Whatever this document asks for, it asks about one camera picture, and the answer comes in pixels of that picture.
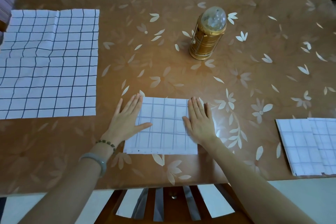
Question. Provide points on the large grid cloth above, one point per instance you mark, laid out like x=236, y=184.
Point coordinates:
x=52, y=74

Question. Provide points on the person's right hand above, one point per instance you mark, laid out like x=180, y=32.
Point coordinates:
x=200, y=124

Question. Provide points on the checked placemat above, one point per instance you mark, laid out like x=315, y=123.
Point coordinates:
x=296, y=147

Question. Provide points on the wooden dining table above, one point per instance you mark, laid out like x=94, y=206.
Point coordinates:
x=78, y=191

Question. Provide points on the person's right forearm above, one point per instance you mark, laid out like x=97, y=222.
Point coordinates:
x=257, y=192

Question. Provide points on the floral brown table cover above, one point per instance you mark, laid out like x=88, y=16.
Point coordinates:
x=157, y=34

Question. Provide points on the pale green jade bangle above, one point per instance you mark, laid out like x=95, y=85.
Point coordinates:
x=101, y=162

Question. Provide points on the gold lantern lamp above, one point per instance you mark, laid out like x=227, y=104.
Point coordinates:
x=203, y=48

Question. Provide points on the person's grey trousers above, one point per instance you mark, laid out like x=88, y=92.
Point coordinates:
x=158, y=205

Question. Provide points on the person's left hand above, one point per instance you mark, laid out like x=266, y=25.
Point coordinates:
x=126, y=124

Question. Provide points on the person's left forearm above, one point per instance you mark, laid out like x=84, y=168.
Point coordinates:
x=57, y=197

